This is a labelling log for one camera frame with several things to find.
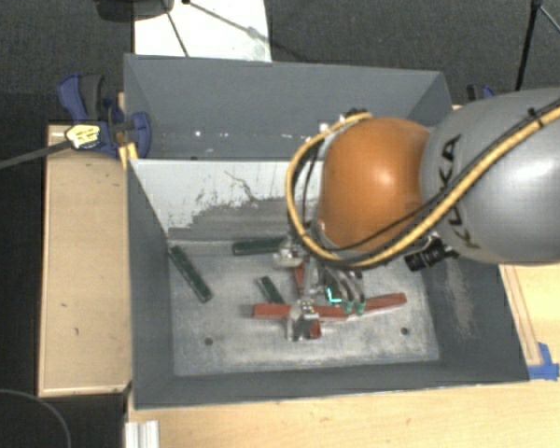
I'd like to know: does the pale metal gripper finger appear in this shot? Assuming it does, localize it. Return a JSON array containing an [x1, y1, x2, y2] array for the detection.
[[286, 298, 322, 343], [272, 243, 305, 271]]

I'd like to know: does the dark green flat block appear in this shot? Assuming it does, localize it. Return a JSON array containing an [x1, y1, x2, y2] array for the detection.
[[167, 244, 215, 304], [255, 275, 284, 305], [231, 235, 287, 258]]

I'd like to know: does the grey metal bin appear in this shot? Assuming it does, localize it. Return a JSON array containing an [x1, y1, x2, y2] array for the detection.
[[122, 52, 531, 411]]

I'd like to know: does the pale wood flat board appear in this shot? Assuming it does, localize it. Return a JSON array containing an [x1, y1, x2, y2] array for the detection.
[[37, 123, 133, 398]]

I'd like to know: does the black cylinder on white bracket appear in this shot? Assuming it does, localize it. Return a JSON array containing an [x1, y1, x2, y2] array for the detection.
[[403, 234, 459, 273]]

